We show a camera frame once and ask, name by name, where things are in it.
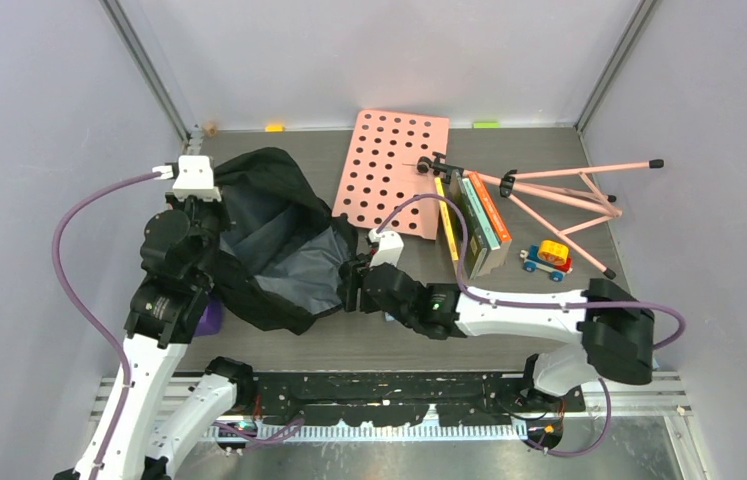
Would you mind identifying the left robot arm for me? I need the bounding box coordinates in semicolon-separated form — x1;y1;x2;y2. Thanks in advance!
56;198;257;479

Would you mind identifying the orange treehouse book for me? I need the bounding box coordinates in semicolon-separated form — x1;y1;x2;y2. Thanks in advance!
467;172;512;273

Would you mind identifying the dark green book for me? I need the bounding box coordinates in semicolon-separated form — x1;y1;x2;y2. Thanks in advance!
447;170;488;282

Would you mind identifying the pink perforated music stand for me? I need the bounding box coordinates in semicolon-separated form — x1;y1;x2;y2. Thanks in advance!
333;109;664;279

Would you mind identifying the black student backpack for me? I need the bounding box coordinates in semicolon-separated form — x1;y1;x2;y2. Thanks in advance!
212;147;358;335

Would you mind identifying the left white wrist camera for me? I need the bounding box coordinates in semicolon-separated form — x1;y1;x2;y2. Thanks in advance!
151;155;222;202

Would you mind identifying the yellow book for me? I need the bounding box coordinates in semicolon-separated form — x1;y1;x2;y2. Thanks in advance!
434;178;465;283

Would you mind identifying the purple ball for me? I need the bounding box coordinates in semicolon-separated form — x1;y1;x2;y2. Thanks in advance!
194;299;223;337

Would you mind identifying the teal spine book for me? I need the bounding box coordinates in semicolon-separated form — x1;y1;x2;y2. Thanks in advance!
461;176;491;279

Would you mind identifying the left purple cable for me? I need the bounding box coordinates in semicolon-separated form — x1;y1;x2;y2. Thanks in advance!
51;171;176;480

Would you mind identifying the green tape marker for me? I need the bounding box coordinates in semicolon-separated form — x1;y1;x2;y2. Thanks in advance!
471;121;500;129

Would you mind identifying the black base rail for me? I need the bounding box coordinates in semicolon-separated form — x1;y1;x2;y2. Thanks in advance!
234;371;585;427

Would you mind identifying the toy block car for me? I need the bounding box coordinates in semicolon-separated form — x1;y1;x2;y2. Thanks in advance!
519;240;572;282

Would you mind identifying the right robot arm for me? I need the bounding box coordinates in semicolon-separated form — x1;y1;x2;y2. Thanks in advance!
338;260;655;411

